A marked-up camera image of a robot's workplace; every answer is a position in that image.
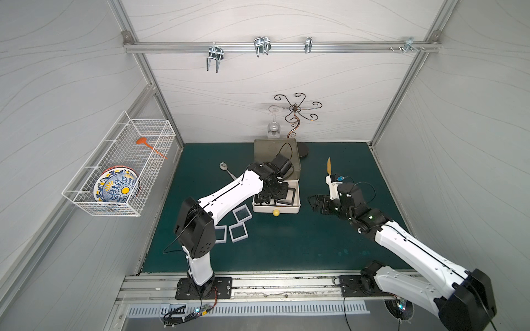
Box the three-tier drawer organizer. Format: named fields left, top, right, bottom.
left=252, top=138, right=302, bottom=215

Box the white brooch box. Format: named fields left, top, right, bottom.
left=215, top=226, right=229, bottom=244
left=229, top=223, right=248, bottom=243
left=232, top=205, right=253, bottom=223

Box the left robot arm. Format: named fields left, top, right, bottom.
left=175, top=154, right=293, bottom=288

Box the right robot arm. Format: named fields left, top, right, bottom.
left=308, top=181, right=497, bottom=330

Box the clear wine glass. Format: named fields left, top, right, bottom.
left=267, top=105, right=281, bottom=139

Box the wooden knife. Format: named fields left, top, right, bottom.
left=327, top=157, right=332, bottom=177

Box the ornate metal cup stand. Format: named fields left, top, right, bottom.
left=273, top=92, right=323, bottom=139

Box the metal double hook middle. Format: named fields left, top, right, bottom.
left=253, top=37, right=272, bottom=57

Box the metal double hook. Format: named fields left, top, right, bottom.
left=253, top=37, right=272, bottom=57
left=206, top=44, right=224, bottom=73

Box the metal double hook left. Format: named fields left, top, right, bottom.
left=206, top=44, right=224, bottom=73

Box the orange plastic spatula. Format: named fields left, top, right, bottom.
left=136, top=137, right=167, bottom=159

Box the patterned ceramic plate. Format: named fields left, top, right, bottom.
left=92, top=166, right=138, bottom=203

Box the white ventilation grille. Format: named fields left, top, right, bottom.
left=127, top=300, right=370, bottom=319

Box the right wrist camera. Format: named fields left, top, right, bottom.
left=326, top=174, right=345, bottom=200

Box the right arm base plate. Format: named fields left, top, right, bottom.
left=338, top=274, right=393, bottom=297

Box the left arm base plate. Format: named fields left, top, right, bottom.
left=175, top=277, right=233, bottom=300

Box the white wire basket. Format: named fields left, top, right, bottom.
left=62, top=112, right=175, bottom=217

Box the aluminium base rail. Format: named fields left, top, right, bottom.
left=115, top=267, right=441, bottom=308

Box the aluminium overhead rail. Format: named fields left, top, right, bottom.
left=124, top=40, right=442, bottom=55

